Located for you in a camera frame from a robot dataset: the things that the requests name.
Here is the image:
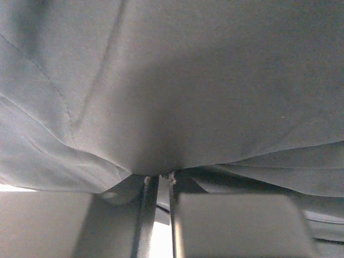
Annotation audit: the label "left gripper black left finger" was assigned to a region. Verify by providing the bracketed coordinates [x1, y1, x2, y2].
[1, 175, 159, 257]

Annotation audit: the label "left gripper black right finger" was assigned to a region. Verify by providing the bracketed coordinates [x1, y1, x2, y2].
[168, 172, 319, 257]

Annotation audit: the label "black shorts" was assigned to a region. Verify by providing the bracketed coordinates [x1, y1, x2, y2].
[1, 1, 343, 197]

